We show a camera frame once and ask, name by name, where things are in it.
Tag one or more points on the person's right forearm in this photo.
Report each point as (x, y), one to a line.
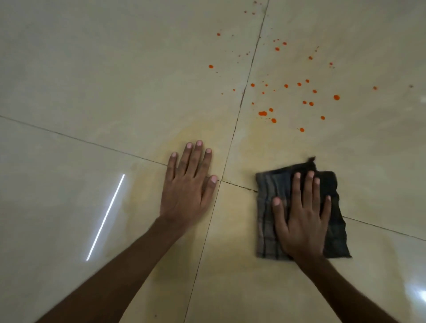
(342, 293)

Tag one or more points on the orange liquid spill drops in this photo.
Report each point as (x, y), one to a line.
(263, 113)

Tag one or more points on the person's left forearm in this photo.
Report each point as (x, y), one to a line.
(106, 276)

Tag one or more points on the person's right hand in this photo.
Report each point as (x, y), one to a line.
(304, 226)

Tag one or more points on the dark plaid cleaning cloth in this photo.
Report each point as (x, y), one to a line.
(266, 206)

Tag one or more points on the person's left hand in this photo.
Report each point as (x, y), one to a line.
(184, 193)

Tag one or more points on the beige tiled floor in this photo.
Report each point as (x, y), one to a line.
(100, 66)

